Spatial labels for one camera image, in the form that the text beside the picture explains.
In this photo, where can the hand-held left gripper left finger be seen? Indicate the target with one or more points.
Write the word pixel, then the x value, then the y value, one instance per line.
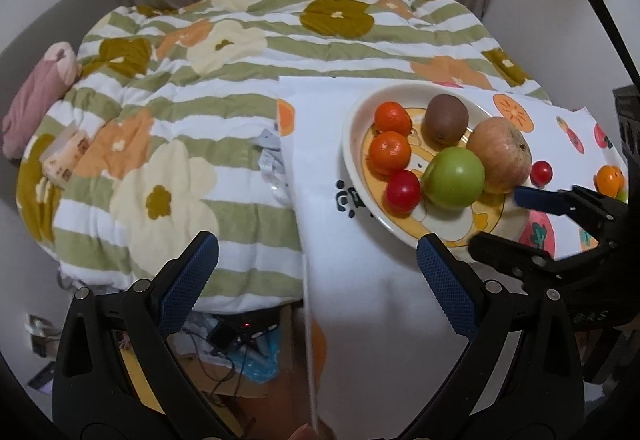
pixel 187 285

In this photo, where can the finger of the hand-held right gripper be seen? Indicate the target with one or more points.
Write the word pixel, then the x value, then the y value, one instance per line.
pixel 505 252
pixel 532 197

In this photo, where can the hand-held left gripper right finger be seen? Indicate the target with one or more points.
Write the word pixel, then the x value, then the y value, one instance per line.
pixel 447 287

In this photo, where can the russet apple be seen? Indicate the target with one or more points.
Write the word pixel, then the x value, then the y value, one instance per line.
pixel 500 155

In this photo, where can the green apple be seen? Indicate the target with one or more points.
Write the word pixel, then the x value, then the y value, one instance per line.
pixel 454 178
pixel 622 196

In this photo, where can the cherry tomato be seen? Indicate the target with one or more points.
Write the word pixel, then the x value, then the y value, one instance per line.
pixel 403 190
pixel 541 172

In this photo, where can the brown kiwi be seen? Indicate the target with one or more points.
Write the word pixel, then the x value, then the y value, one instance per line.
pixel 446 118

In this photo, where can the small tangerine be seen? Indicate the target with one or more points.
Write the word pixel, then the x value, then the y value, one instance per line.
pixel 392 116
pixel 390 153

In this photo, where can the cream plate with duck print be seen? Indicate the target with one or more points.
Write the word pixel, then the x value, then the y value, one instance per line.
pixel 360 160

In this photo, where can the black power strip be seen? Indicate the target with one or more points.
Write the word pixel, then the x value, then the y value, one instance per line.
pixel 235 329

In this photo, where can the orange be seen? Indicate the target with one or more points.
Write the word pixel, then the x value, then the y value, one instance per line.
pixel 611 179

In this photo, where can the white fruit-print cloth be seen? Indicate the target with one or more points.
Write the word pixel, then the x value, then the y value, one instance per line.
pixel 360 295

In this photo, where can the cardboard box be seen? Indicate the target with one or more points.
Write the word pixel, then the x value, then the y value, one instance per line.
pixel 200 372

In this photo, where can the blue plastic bag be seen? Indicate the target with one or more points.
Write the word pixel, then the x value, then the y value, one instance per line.
pixel 260 362

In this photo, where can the grey printed cloth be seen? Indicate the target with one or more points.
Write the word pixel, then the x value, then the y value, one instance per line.
pixel 272 165

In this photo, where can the tissue pack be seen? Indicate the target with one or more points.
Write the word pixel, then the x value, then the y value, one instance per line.
pixel 65 160

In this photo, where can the floral striped blanket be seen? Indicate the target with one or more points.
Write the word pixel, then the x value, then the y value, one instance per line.
pixel 200 85

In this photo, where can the pink plush pillow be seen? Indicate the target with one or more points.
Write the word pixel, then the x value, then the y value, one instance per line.
pixel 35 100

